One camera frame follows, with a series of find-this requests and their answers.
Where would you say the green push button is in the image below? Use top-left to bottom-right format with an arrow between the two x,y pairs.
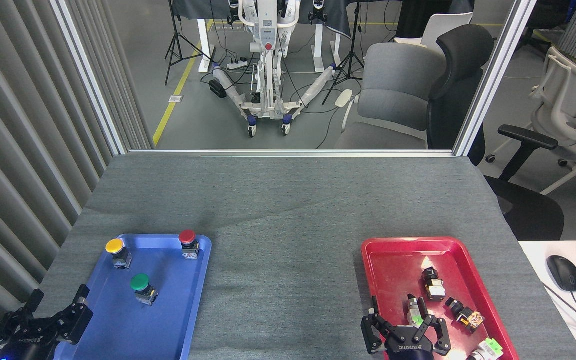
130,273 -> 159,306

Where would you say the silver frame rail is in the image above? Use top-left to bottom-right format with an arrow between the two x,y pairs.
128,148 -> 456,158

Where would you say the blue plastic tray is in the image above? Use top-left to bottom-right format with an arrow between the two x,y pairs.
53,233 -> 213,360

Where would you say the yellow push button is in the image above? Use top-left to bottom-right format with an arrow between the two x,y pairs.
105,238 -> 133,270

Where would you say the black knob switch amber base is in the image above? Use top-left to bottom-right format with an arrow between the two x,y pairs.
444,297 -> 485,334

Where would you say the red push button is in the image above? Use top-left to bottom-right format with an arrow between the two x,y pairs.
178,229 -> 201,260

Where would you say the white desk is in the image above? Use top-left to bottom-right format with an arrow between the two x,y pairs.
518,241 -> 576,360

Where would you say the white and green switch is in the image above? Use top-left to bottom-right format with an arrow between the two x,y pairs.
466,338 -> 505,360

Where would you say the grey office chair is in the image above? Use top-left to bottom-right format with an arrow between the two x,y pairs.
334,42 -> 448,151

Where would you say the black table cloth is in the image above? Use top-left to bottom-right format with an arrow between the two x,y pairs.
170,0 -> 354,41

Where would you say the white mesh office chair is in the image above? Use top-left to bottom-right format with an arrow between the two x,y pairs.
485,46 -> 576,213

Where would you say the black tripod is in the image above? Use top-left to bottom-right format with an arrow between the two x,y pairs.
322,0 -> 366,106
164,0 -> 214,87

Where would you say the red plastic tray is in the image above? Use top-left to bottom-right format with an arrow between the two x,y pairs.
361,237 -> 520,360

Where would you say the silver switch green base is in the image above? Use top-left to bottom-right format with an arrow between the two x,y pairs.
406,294 -> 431,328

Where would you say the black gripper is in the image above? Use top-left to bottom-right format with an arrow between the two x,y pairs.
360,296 -> 452,360
0,285 -> 94,360

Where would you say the white table leg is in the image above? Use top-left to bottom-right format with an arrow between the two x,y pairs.
313,22 -> 326,73
197,19 -> 216,74

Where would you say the black knob switch white base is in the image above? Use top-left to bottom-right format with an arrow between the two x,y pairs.
421,267 -> 447,302

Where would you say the black computer mouse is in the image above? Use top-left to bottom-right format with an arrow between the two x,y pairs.
546,255 -> 576,293

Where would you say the silver frame post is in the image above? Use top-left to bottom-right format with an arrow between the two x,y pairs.
49,0 -> 129,156
452,0 -> 539,157

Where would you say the white plain chair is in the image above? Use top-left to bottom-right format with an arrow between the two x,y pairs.
394,12 -> 474,51

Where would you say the black office chair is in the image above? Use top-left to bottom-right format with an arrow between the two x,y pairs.
426,24 -> 565,242

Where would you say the white wheeled stand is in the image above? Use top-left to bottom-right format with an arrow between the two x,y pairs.
211,0 -> 339,138

